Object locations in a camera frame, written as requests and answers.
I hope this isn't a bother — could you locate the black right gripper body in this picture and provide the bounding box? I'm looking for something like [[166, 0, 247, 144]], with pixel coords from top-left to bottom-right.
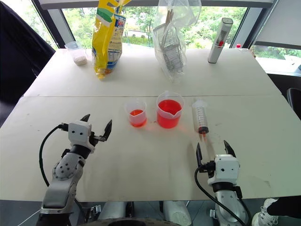
[[206, 161, 217, 179]]

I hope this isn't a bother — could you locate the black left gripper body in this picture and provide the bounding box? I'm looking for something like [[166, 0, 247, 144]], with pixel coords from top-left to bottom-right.
[[89, 131, 107, 147]]

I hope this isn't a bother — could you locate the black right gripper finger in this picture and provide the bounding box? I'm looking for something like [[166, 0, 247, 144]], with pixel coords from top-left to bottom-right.
[[223, 140, 237, 158], [196, 142, 208, 169]]

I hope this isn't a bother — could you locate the small clear cup red liquid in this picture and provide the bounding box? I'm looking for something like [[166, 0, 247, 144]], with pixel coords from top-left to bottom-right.
[[124, 98, 148, 129]]

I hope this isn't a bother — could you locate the clear plastic syringe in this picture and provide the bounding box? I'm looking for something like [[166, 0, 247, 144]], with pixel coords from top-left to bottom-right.
[[191, 97, 210, 142]]

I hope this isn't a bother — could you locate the large beaker red liquid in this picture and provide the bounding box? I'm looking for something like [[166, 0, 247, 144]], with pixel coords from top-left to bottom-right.
[[156, 90, 184, 129]]

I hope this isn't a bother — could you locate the clear cup with white powder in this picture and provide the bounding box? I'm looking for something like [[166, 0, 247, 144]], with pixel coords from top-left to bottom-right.
[[64, 41, 88, 66]]

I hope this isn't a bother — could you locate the white sneaker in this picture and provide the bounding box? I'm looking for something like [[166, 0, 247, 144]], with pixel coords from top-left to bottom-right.
[[252, 198, 279, 226]]

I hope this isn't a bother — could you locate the yellow snack bag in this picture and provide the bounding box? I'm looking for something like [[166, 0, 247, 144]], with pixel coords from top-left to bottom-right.
[[91, 0, 132, 81]]

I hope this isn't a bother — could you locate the black trouser leg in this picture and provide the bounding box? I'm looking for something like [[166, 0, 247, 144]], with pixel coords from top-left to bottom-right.
[[267, 196, 301, 218]]

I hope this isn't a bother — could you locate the black rounded chair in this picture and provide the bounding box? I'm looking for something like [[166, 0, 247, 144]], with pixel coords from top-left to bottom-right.
[[286, 88, 301, 113]]

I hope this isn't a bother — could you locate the dark chair back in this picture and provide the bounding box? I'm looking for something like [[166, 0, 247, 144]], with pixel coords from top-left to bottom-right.
[[0, 2, 56, 128]]

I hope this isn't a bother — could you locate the white cylindrical device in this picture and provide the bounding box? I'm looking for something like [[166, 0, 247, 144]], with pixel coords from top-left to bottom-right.
[[207, 17, 234, 64]]

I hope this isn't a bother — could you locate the clear plastic bag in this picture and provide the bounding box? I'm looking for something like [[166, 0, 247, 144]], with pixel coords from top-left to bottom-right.
[[152, 0, 202, 83]]

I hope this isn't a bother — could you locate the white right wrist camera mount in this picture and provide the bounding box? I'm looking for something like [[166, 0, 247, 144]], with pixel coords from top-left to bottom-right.
[[207, 154, 241, 186]]

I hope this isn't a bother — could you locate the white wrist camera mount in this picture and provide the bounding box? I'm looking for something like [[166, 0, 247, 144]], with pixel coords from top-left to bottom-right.
[[67, 121, 96, 154], [207, 154, 241, 186]]

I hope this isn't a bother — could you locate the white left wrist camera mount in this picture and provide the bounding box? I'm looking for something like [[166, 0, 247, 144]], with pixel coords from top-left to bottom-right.
[[67, 121, 96, 154]]

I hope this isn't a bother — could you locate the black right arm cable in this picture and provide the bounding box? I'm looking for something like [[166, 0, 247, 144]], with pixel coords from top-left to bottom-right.
[[194, 163, 246, 226]]

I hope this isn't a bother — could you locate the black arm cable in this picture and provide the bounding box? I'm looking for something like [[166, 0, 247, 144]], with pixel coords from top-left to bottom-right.
[[194, 163, 246, 226], [39, 124, 69, 187]]

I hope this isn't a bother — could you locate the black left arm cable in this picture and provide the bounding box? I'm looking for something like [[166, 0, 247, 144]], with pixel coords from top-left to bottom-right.
[[39, 124, 69, 187]]

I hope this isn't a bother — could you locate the white cylindrical post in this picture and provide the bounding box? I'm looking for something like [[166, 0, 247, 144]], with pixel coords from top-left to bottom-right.
[[97, 201, 128, 221], [163, 200, 191, 226]]

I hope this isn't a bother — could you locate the dark window frame post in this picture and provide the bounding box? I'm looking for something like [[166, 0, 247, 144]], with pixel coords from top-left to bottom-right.
[[231, 0, 279, 49], [32, 0, 76, 50]]

